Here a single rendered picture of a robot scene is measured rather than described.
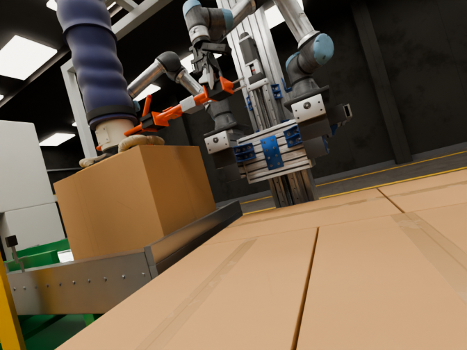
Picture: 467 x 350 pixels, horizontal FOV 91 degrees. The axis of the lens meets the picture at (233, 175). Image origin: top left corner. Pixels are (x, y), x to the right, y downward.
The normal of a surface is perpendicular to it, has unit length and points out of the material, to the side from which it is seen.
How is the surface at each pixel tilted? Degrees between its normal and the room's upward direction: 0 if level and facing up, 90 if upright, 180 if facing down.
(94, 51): 77
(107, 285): 90
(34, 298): 90
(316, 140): 90
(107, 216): 90
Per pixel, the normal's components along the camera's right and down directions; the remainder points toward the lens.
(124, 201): -0.42, 0.11
